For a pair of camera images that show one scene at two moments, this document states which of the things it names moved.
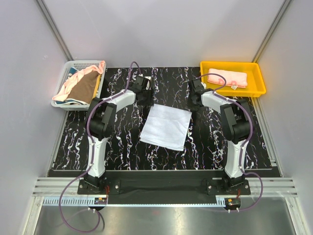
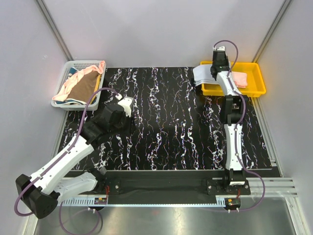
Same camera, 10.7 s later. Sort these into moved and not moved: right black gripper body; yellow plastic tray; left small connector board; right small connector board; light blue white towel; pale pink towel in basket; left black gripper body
Moved: left black gripper body; light blue white towel; right black gripper body
Not moved: pale pink towel in basket; yellow plastic tray; left small connector board; right small connector board
